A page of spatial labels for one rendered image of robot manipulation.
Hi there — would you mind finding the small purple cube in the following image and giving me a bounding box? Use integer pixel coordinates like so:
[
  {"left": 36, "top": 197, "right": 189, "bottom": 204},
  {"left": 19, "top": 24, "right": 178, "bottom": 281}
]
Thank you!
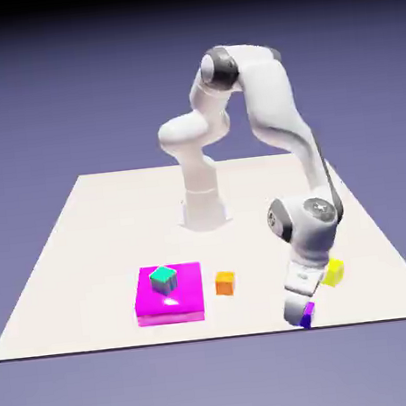
[{"left": 296, "top": 301, "right": 318, "bottom": 331}]

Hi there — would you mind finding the small orange cube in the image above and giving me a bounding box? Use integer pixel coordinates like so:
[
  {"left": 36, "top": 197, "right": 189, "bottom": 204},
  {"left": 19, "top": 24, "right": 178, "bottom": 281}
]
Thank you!
[{"left": 213, "top": 269, "right": 239, "bottom": 299}]

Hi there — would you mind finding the small yellow cube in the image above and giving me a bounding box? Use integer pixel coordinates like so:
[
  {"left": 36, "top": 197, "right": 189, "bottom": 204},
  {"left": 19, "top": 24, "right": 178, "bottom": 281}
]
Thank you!
[{"left": 317, "top": 257, "right": 347, "bottom": 290}]

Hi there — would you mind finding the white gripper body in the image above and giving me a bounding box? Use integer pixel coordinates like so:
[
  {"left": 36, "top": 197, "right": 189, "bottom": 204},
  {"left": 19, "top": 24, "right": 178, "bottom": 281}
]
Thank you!
[{"left": 281, "top": 289, "right": 314, "bottom": 327}]

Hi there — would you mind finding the small teal cube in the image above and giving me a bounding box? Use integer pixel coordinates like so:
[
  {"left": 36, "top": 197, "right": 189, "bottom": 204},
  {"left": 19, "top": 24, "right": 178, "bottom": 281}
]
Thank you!
[{"left": 147, "top": 263, "right": 181, "bottom": 298}]

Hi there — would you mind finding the large magenta box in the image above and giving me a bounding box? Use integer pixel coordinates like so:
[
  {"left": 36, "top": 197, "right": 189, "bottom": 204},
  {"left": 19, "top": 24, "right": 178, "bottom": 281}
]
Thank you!
[{"left": 131, "top": 260, "right": 208, "bottom": 329}]

